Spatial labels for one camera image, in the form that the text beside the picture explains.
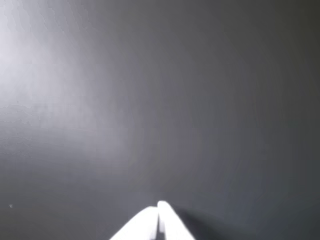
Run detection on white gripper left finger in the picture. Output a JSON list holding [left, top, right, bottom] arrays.
[[109, 206, 160, 240]]

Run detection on black table mat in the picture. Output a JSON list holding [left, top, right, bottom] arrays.
[[0, 0, 320, 240]]

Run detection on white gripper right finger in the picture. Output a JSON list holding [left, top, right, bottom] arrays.
[[156, 200, 196, 240]]

